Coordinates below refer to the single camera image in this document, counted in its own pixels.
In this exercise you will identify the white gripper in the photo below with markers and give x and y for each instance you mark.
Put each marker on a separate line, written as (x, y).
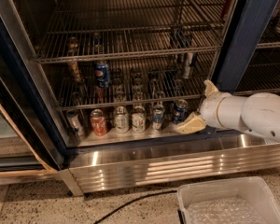
(209, 109)

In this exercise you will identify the silver blue redbull can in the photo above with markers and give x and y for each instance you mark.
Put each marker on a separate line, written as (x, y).
(189, 62)

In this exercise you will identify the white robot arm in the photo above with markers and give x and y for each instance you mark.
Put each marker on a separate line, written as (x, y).
(258, 114)

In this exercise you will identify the blue pepsi can bottom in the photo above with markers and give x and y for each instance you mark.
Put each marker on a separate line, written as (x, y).
(179, 110)

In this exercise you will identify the green white can right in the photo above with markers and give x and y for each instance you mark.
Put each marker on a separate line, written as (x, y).
(139, 119)

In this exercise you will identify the green white can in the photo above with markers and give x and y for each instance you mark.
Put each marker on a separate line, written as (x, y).
(139, 119)
(121, 119)

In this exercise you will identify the green white can left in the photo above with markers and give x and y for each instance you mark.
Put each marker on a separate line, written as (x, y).
(121, 119)

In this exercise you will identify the red coca-cola can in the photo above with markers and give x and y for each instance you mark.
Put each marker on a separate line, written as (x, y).
(98, 122)

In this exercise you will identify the blue pepsi can middle shelf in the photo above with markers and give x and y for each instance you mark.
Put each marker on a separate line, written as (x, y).
(102, 74)

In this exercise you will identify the stainless steel display fridge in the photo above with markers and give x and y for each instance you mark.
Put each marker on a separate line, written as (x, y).
(122, 160)

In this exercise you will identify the silver can bottom left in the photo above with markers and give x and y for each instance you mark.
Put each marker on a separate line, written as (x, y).
(74, 122)

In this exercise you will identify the tan patterned slim can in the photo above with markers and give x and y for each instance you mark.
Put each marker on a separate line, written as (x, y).
(75, 72)

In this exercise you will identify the open glass fridge door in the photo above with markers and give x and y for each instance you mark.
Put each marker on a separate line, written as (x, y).
(26, 151)

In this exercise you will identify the clear plastic bin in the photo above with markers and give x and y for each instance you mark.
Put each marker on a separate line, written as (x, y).
(245, 200)

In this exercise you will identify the middle wire fridge shelf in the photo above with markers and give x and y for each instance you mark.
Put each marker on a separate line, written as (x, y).
(141, 79)

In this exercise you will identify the wire fridge shelf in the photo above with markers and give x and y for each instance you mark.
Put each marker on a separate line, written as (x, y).
(88, 30)
(141, 79)

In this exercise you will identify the right compartment wire shelf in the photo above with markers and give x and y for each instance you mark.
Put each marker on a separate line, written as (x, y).
(263, 71)

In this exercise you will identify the top wire fridge shelf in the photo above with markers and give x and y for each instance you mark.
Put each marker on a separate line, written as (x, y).
(88, 30)

